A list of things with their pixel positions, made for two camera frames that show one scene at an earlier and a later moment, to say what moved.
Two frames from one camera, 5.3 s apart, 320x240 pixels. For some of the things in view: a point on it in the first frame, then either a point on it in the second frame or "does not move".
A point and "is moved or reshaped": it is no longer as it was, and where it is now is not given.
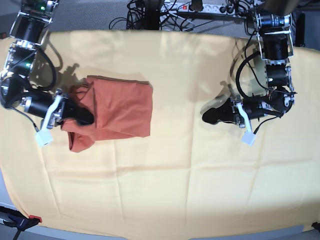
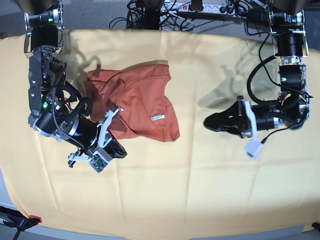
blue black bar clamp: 14,219 does not move
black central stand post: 152,14 does not move
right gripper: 46,105 → 91,135
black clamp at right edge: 316,225 does not move
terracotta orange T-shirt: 121,108 is moved or reshaped
